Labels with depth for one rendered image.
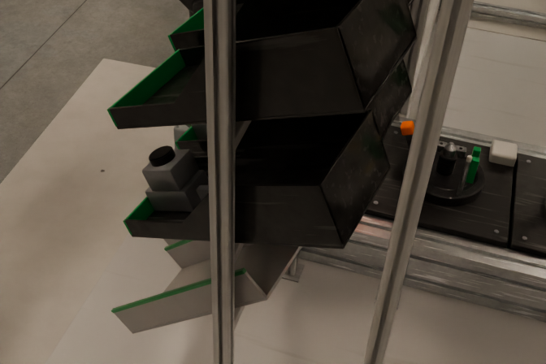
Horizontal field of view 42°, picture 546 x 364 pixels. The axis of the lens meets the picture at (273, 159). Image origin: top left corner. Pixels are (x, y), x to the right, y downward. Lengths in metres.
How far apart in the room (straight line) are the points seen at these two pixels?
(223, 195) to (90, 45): 2.83
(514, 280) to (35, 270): 0.79
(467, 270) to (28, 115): 2.22
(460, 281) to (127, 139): 0.72
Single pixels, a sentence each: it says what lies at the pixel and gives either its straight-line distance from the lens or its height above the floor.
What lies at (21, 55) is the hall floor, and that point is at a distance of 3.44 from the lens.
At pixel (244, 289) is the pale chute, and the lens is 0.78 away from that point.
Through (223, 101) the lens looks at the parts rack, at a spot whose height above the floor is 1.45.
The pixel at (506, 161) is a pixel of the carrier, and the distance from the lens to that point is 1.34.
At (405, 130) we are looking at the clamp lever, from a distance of 1.21.
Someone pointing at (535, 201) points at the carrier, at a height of 0.97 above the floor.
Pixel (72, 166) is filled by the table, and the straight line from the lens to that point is 1.45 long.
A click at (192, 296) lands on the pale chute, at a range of 0.85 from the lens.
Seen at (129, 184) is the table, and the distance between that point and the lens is 1.39.
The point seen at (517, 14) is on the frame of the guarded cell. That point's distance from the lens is 2.01.
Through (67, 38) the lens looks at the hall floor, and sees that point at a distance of 3.52.
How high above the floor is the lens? 1.80
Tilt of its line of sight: 41 degrees down
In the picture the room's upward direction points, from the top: 3 degrees clockwise
